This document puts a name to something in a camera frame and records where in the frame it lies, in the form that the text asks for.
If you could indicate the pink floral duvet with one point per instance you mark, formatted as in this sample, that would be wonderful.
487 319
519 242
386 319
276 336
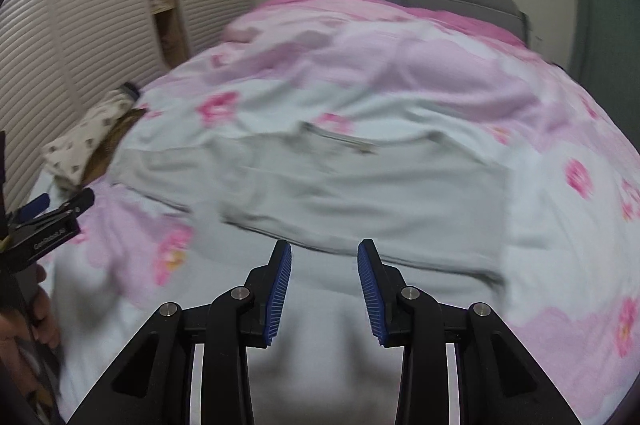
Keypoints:
400 70

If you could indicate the white louvered wardrobe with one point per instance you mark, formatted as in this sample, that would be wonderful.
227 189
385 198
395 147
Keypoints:
75 30

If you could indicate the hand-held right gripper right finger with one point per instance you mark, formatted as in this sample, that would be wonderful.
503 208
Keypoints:
369 290

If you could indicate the green curtain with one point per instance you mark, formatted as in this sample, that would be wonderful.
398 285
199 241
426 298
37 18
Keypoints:
605 15

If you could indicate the brown cloth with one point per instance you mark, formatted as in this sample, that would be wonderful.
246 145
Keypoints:
112 140

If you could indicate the pale grey shirt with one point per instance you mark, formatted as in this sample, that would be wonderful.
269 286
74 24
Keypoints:
320 190

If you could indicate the person's left hand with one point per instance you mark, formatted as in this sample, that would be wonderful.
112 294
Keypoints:
42 305

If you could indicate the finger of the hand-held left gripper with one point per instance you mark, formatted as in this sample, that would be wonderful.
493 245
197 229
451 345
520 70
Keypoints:
75 203
34 206

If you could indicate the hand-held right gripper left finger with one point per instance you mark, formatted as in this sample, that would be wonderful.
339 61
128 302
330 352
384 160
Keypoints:
281 290

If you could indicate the black flat object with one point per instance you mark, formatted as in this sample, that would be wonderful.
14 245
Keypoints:
131 90

